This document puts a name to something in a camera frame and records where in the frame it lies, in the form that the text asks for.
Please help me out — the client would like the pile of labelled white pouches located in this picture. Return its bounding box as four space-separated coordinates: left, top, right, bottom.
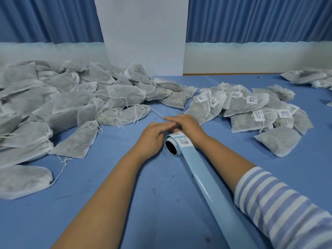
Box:
183 82 314 158

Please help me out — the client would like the pile of unlabelled white pouches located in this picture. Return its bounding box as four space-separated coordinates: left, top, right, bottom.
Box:
0 59 198 200

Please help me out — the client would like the blue white striped sleeve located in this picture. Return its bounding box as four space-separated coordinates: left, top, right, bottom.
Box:
234 167 332 249

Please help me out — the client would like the person's right hand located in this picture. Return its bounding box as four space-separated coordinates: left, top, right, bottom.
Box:
163 114 208 150

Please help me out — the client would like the person's left hand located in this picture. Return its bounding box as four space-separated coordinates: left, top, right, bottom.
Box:
136 122 180 160

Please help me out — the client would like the blue pleated curtain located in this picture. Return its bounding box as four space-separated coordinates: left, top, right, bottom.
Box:
185 0 332 44
0 0 105 45

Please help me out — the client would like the small heap of white pouches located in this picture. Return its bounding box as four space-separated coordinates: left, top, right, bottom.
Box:
280 68 332 107

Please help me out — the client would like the blue label roll with strip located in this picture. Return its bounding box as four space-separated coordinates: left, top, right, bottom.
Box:
165 131 257 249

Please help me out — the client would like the person's right forearm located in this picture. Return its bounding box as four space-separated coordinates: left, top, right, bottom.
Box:
197 135 257 193

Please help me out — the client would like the person's left forearm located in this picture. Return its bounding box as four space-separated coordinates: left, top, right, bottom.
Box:
51 149 153 249

